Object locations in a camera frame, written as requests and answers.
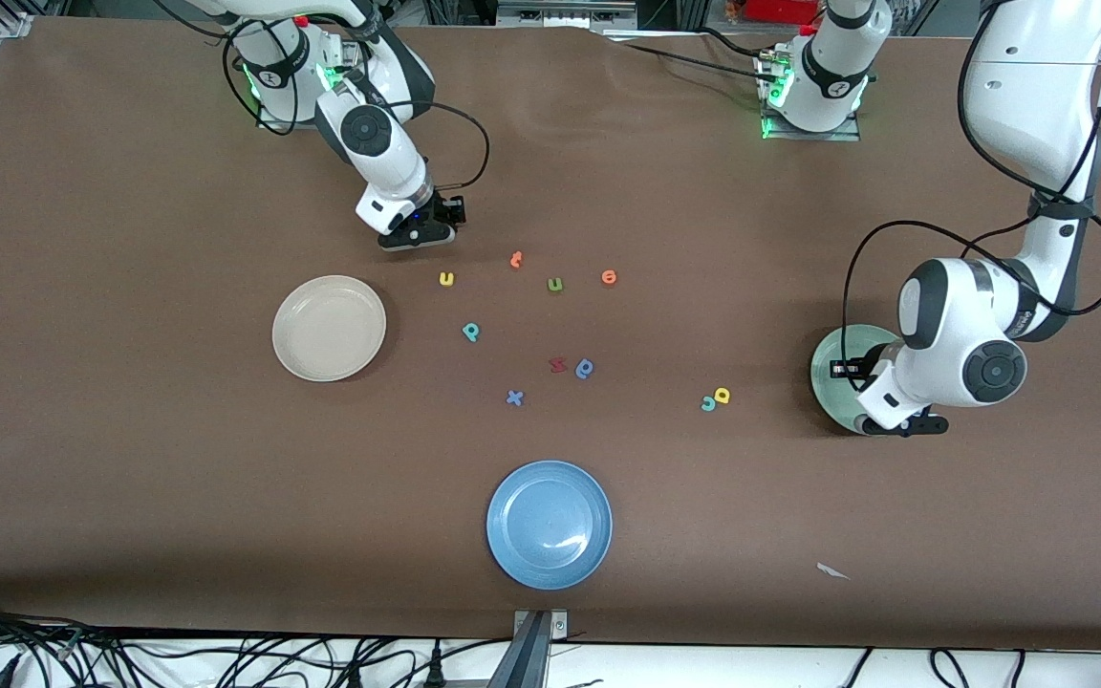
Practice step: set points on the grey metal camera post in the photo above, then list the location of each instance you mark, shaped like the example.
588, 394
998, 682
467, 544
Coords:
531, 659

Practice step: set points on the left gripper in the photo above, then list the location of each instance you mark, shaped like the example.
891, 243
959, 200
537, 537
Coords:
858, 368

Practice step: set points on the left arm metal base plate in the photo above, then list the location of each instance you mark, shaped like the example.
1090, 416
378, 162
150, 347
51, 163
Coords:
837, 136

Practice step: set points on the black floor plug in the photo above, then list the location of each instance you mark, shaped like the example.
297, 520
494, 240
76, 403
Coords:
436, 669

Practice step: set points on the blue round plate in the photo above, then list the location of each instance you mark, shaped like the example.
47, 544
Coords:
549, 526

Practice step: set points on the grey metal box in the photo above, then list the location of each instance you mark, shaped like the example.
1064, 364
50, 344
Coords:
565, 14

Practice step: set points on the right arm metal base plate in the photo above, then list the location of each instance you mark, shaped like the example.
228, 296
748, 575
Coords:
269, 122

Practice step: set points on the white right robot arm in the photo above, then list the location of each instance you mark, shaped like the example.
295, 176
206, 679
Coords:
364, 129

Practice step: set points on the blue foam letter q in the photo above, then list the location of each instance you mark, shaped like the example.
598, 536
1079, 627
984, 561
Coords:
589, 373

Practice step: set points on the green round plate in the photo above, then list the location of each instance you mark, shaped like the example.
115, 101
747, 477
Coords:
832, 403

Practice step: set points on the teal foam letter p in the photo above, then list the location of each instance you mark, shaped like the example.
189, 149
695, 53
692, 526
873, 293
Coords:
466, 333

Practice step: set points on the red box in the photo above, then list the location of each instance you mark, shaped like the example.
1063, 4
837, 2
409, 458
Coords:
780, 10

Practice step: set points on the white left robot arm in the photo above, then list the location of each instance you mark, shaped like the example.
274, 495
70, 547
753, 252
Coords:
1038, 96

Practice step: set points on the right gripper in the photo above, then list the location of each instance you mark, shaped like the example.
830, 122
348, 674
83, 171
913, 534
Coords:
442, 212

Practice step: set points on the beige round plate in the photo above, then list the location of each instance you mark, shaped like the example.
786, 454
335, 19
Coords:
329, 328

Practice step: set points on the white paper scrap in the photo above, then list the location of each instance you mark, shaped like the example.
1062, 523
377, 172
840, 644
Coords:
832, 571

